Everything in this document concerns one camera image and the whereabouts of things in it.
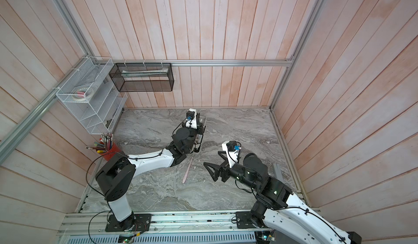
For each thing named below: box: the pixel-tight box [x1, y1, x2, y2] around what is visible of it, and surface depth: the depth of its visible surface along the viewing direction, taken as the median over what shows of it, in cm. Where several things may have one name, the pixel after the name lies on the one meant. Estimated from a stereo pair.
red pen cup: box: [100, 142, 123, 161], surface depth 88 cm
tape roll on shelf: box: [72, 87, 94, 102], surface depth 74 cm
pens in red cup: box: [84, 132, 114, 154], surface depth 87 cm
